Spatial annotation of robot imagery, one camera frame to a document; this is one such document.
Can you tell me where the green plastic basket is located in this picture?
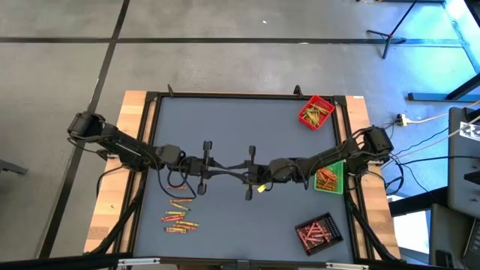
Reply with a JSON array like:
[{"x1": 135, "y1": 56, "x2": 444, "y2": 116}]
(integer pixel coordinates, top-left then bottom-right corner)
[{"x1": 313, "y1": 160, "x2": 345, "y2": 195}]

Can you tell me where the white fiducial tag paper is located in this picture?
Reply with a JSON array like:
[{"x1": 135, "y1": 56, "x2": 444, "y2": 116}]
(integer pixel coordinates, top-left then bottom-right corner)
[{"x1": 458, "y1": 120, "x2": 480, "y2": 143}]

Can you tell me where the aluminium extrusion bar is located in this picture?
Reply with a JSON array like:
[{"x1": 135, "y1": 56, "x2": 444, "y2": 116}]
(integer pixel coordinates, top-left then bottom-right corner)
[
  {"x1": 325, "y1": 262, "x2": 371, "y2": 270},
  {"x1": 116, "y1": 256, "x2": 162, "y2": 268}
]

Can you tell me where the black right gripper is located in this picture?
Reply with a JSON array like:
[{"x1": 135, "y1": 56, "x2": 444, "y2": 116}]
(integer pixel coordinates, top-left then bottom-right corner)
[{"x1": 224, "y1": 145, "x2": 271, "y2": 201}]

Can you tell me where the black floor cable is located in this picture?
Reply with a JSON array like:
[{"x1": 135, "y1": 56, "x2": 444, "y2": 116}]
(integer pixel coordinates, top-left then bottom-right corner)
[{"x1": 384, "y1": 127, "x2": 480, "y2": 197}]

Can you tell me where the dark floor stand foot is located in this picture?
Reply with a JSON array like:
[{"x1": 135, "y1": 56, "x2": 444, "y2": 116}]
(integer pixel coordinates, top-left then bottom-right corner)
[{"x1": 0, "y1": 159, "x2": 29, "y2": 176}]

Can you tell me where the wooden side board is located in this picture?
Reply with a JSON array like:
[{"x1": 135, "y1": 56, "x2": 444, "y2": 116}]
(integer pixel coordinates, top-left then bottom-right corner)
[
  {"x1": 82, "y1": 89, "x2": 161, "y2": 255},
  {"x1": 343, "y1": 94, "x2": 402, "y2": 260}
]

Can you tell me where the black plastic basket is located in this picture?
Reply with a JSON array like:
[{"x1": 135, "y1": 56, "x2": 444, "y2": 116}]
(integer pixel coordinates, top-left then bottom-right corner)
[{"x1": 294, "y1": 211, "x2": 344, "y2": 257}]

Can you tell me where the black table frame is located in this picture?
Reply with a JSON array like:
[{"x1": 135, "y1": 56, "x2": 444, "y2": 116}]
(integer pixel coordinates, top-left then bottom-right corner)
[{"x1": 88, "y1": 84, "x2": 404, "y2": 266}]

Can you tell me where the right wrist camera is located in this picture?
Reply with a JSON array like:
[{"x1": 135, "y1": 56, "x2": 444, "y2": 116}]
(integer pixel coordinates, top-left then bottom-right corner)
[{"x1": 269, "y1": 157, "x2": 298, "y2": 182}]

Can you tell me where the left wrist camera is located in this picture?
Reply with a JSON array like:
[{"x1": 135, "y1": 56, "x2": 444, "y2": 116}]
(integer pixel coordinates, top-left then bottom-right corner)
[{"x1": 184, "y1": 156, "x2": 204, "y2": 176}]

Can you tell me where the black rig beam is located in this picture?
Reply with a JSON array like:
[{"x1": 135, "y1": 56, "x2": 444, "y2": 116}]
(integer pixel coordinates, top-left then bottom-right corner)
[{"x1": 0, "y1": 253, "x2": 121, "y2": 270}]

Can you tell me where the grey cabinet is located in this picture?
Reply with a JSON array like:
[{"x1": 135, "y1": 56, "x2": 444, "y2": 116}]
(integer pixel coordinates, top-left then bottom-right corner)
[{"x1": 429, "y1": 204, "x2": 480, "y2": 270}]

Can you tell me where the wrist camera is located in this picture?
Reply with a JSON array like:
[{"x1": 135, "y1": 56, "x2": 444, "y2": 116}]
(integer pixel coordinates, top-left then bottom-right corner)
[
  {"x1": 184, "y1": 156, "x2": 204, "y2": 176},
  {"x1": 269, "y1": 157, "x2": 298, "y2": 182}
]

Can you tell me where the black tripod stand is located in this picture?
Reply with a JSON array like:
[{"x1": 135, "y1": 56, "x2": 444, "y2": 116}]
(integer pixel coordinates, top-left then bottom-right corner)
[{"x1": 366, "y1": 0, "x2": 418, "y2": 60}]

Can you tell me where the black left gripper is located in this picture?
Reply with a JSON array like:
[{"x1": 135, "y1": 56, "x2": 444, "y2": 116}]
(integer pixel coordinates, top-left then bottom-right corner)
[{"x1": 197, "y1": 140, "x2": 241, "y2": 196}]

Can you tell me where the red plastic basket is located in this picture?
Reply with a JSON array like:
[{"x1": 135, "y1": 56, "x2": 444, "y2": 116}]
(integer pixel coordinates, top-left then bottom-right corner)
[{"x1": 298, "y1": 94, "x2": 336, "y2": 131}]

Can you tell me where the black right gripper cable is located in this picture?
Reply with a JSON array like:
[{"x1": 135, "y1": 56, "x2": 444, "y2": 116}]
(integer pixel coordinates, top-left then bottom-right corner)
[{"x1": 258, "y1": 160, "x2": 313, "y2": 192}]

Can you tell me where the black floor stand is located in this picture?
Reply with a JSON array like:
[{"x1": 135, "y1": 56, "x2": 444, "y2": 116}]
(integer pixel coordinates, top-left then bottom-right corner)
[{"x1": 407, "y1": 0, "x2": 480, "y2": 104}]

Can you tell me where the grey desk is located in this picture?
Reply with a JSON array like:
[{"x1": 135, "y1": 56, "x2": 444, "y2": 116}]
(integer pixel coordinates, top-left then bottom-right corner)
[{"x1": 447, "y1": 106, "x2": 480, "y2": 219}]

